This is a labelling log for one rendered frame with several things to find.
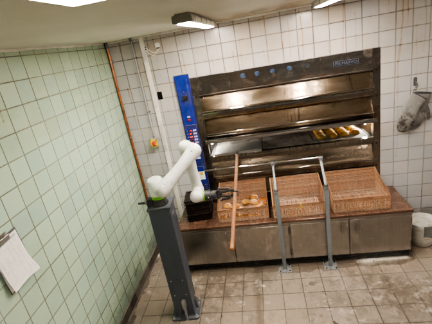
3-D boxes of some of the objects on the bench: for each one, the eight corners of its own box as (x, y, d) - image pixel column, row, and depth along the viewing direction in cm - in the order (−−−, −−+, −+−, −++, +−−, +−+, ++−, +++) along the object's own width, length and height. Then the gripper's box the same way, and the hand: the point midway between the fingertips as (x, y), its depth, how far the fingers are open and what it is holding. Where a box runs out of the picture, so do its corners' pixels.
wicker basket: (323, 193, 382) (322, 171, 373) (375, 188, 373) (375, 165, 364) (333, 214, 337) (332, 189, 327) (391, 209, 328) (392, 184, 319)
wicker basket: (222, 202, 403) (218, 182, 393) (268, 197, 394) (265, 176, 385) (218, 223, 358) (214, 201, 348) (270, 218, 349) (267, 195, 340)
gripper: (210, 184, 289) (237, 182, 286) (213, 200, 295) (240, 198, 291) (209, 188, 282) (236, 186, 279) (213, 205, 288) (239, 202, 284)
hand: (234, 192), depth 286 cm, fingers closed on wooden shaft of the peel, 3 cm apart
